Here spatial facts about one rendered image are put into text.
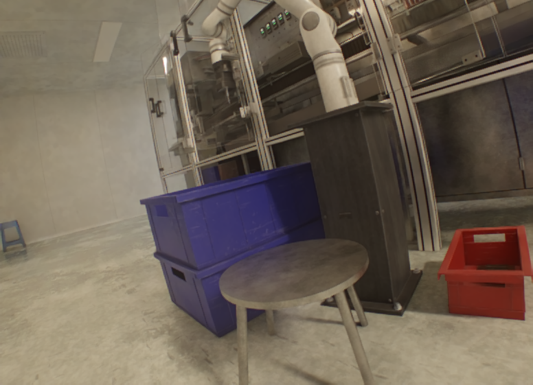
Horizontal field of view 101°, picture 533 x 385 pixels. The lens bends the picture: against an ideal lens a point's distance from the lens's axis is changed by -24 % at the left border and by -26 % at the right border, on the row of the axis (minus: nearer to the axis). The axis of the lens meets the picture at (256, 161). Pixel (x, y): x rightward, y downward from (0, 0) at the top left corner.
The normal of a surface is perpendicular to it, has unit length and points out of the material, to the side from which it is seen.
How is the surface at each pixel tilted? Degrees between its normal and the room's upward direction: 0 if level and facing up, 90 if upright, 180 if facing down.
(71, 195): 90
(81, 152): 90
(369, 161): 90
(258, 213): 90
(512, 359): 0
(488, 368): 0
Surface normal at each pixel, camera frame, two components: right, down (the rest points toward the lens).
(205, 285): 0.60, -0.14
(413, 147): -0.77, 0.17
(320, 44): -0.61, 0.12
